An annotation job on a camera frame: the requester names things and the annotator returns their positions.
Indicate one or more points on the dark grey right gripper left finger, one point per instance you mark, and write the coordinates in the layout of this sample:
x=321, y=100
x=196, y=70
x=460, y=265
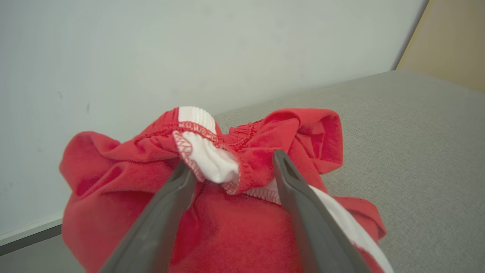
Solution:
x=159, y=227

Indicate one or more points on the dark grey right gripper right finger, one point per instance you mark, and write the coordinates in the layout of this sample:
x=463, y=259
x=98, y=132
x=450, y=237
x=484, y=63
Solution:
x=314, y=227

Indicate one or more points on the red garment with white trim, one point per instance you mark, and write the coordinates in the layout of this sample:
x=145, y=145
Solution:
x=235, y=227

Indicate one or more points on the grey fabric sofa seat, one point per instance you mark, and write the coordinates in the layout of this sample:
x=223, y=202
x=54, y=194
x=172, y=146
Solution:
x=409, y=151

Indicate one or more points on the white and grey baseboard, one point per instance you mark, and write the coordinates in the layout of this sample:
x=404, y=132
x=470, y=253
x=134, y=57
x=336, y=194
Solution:
x=26, y=235

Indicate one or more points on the beige wooden panel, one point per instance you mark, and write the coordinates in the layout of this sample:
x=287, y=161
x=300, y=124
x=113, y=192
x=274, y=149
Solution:
x=451, y=41

